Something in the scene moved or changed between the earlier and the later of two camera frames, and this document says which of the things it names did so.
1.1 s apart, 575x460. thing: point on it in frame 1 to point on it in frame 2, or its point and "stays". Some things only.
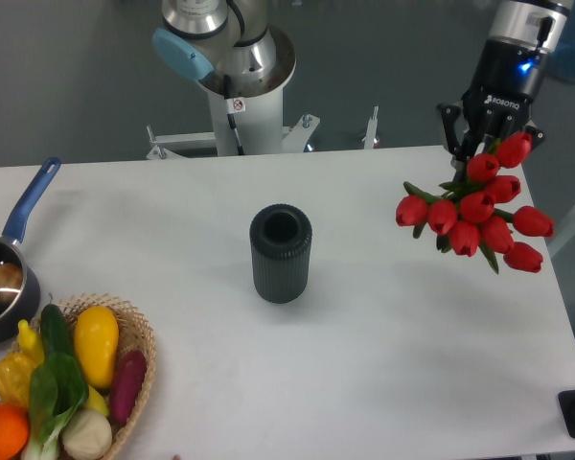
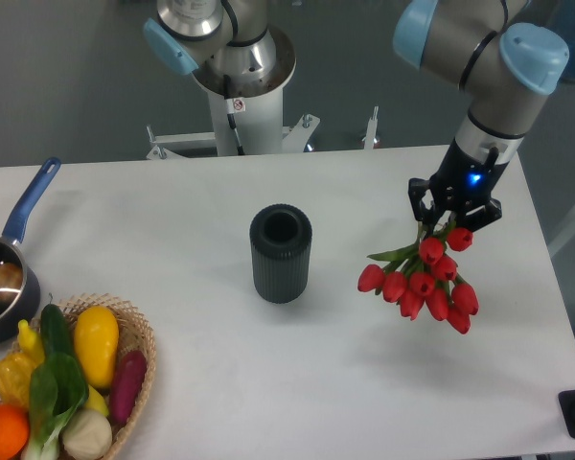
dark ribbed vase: (281, 238) stays
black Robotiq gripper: (498, 104) to (464, 179)
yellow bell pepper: (11, 374) stays
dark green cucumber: (56, 331) stays
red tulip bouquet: (465, 215) to (423, 274)
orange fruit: (5, 431) stays
